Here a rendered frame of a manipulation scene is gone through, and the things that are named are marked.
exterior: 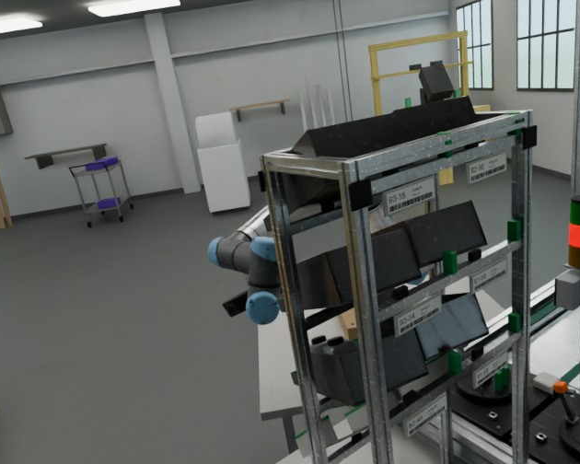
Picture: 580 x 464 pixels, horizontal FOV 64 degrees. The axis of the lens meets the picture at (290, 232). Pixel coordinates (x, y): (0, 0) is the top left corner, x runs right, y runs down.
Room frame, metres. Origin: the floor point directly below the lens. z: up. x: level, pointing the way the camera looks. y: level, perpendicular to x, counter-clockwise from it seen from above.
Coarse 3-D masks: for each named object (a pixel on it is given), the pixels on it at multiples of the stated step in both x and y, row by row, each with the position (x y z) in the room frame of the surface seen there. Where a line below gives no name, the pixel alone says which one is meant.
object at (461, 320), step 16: (448, 304) 0.67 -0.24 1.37; (464, 304) 0.68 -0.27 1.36; (384, 320) 0.72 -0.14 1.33; (432, 320) 0.65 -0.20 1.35; (448, 320) 0.66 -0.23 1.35; (464, 320) 0.66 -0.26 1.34; (480, 320) 0.67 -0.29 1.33; (416, 336) 0.64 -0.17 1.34; (432, 336) 0.64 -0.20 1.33; (448, 336) 0.64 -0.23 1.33; (464, 336) 0.65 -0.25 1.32; (480, 336) 0.66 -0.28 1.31; (432, 352) 0.63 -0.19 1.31
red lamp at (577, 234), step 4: (572, 224) 0.94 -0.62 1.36; (572, 228) 0.94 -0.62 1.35; (576, 228) 0.93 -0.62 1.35; (572, 232) 0.94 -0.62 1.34; (576, 232) 0.93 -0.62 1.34; (572, 236) 0.94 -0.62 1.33; (576, 236) 0.93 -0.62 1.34; (572, 240) 0.94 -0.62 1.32; (576, 240) 0.93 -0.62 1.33; (572, 244) 0.94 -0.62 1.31; (576, 244) 0.93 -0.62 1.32
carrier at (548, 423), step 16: (560, 400) 0.86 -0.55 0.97; (576, 400) 0.85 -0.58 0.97; (544, 416) 0.82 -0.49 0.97; (560, 416) 0.81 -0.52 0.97; (576, 416) 0.77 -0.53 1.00; (544, 432) 0.78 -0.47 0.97; (560, 432) 0.75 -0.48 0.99; (576, 432) 0.74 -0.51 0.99; (544, 448) 0.73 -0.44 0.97; (560, 448) 0.73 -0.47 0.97; (576, 448) 0.70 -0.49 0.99
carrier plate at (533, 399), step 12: (456, 396) 0.93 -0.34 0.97; (540, 396) 0.88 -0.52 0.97; (456, 408) 0.89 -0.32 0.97; (468, 408) 0.88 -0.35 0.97; (480, 408) 0.87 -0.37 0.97; (492, 408) 0.87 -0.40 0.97; (504, 408) 0.86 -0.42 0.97; (540, 408) 0.86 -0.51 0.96; (468, 420) 0.85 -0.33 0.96; (480, 420) 0.84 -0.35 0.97; (504, 420) 0.83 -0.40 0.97; (492, 432) 0.80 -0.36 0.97; (504, 432) 0.79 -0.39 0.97
